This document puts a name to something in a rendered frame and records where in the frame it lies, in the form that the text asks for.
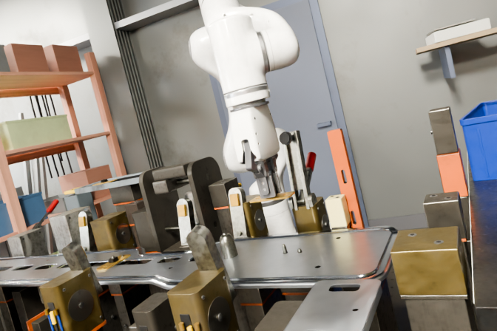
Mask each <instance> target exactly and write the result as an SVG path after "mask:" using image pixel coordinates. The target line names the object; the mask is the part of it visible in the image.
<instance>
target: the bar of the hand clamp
mask: <svg viewBox="0 0 497 331"><path fill-rule="evenodd" d="M280 142H281V143H282V144H283V145H284V150H285V158H286V162H287V167H288V175H289V179H290V184H291V191H294V192H295V194H293V195H292V197H293V201H294V209H295V211H298V210H299V209H298V207H299V206H300V204H299V203H298V201H297V200H298V199H299V191H298V190H303V191H304V195H305V204H306V208H307V209H310V206H309V203H308V194H310V193H311V191H310V186H309V182H308V175H307V170H306V165H305V158H304V153H303V149H302V141H301V136H300V130H296V131H292V132H283V133H281V134H280Z"/></svg>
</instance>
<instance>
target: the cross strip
mask: <svg viewBox="0 0 497 331"><path fill-rule="evenodd" d="M343 284H358V285H360V288H359V289H358V290H357V291H336V292H331V291H329V289H330V287H331V286H333V285H343ZM381 295H382V287H381V281H380V280H378V279H354V280H323V281H319V282H317V283H315V284H314V286H313V287H312V288H311V290H310V292H309V293H308V295H307V296H306V297H305V299H304V301H303V302H302V304H301V305H300V307H299V308H298V310H297V311H296V312H295V314H294V316H293V317H292V319H291V320H290V321H289V323H288V325H287V326H286V328H285V329H284V330H283V331H369V329H370V327H371V323H372V320H373V317H374V314H375V312H376V309H377V306H378V303H379V300H380V298H381ZM354 309H358V310H357V311H353V310H354Z"/></svg>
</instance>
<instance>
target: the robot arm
mask: <svg viewBox="0 0 497 331"><path fill-rule="evenodd" d="M198 1H199V5H200V10H201V13H202V16H203V20H204V24H205V27H202V28H200V29H198V30H196V31H194V32H193V33H192V35H191V37H190V39H189V53H190V56H191V58H192V60H193V61H194V62H195V63H196V64H197V65H198V66H199V67H200V68H201V69H202V70H204V71H205V72H207V73H209V74H210V75H212V76H213V77H214V78H216V79H217V80H218V81H219V82H220V85H221V86H222V90H223V95H224V98H225V102H226V107H227V108H228V111H229V129H228V132H227V135H226V139H225V143H224V147H223V160H224V163H225V165H226V167H227V169H228V170H230V171H231V172H234V173H245V172H247V171H251V172H252V173H253V175H254V178H255V179H256V182H254V183H253V184H252V185H251V187H250V189H249V194H250V195H255V194H259V195H260V198H261V199H264V198H270V197H275V196H276V195H277V194H279V193H285V188H284V184H283V175H284V172H285V168H286V166H287V162H286V158H285V150H284V145H283V144H282V143H281V142H280V134H281V133H283V132H286V131H285V130H284V129H281V128H275V125H274V121H273V118H272V116H271V112H270V110H269V107H268V104H269V101H266V98H269V97H271V96H270V90H269V88H268V84H267V80H266V73H267V72H272V71H275V70H278V69H283V68H286V67H288V66H291V65H292V64H294V63H295V62H296V61H297V59H298V58H299V55H300V47H299V43H298V39H297V37H296V35H295V33H294V31H293V30H292V29H291V27H290V26H289V25H288V23H287V22H286V21H285V19H284V18H283V17H282V16H280V15H279V14H277V13H276V12H274V11H272V10H268V9H265V8H260V7H244V6H243V5H241V4H239V2H238V0H198ZM276 191H277V194H276ZM261 203H262V207H263V212H264V215H265V218H266V224H267V227H268V232H269V235H274V234H284V233H296V229H295V227H294V221H293V219H292V215H291V210H290V208H289V204H288V200H287V199H277V200H271V201H265V202H261Z"/></svg>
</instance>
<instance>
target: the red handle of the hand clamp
mask: <svg viewBox="0 0 497 331"><path fill-rule="evenodd" d="M316 157H317V155H316V154H315V153H314V152H312V151H311V152H309V153H308V155H307V159H306V162H305V165H306V170H307V175H308V182H309V186H310V183H311V176H312V172H313V171H314V165H315V161H316ZM297 201H298V203H299V204H300V205H306V204H305V195H304V191H303V190H300V196H299V199H298V200H297Z"/></svg>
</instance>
